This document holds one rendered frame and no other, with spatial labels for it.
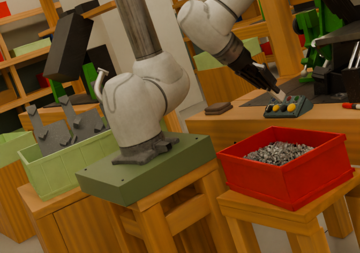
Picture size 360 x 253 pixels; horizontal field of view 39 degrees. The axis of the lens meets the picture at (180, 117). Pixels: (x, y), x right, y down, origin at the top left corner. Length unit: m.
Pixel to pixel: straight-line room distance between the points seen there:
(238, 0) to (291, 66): 1.05
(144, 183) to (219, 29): 0.51
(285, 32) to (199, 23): 1.06
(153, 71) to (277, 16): 0.86
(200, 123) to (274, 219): 0.82
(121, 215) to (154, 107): 0.40
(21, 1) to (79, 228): 6.81
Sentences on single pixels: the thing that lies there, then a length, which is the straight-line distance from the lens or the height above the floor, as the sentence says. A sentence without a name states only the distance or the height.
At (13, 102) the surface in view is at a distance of 7.83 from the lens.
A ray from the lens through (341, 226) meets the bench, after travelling 2.74.
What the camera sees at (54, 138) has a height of 0.97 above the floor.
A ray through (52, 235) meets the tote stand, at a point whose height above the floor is 0.67.
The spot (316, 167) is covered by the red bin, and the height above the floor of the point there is 0.87.
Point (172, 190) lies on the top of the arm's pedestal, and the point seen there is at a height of 0.82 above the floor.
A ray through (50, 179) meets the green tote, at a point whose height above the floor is 0.87.
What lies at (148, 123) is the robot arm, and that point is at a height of 1.03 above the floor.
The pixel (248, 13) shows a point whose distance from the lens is 7.75.
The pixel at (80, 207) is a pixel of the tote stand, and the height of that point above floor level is 0.73.
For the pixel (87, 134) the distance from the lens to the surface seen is 2.43.
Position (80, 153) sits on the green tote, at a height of 0.92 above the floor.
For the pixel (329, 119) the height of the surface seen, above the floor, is 0.90.
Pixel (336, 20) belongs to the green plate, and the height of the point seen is 1.14.
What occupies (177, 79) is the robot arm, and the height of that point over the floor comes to 1.11.
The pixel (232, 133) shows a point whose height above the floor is 0.84.
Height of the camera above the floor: 1.35
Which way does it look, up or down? 12 degrees down
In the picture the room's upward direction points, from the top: 19 degrees counter-clockwise
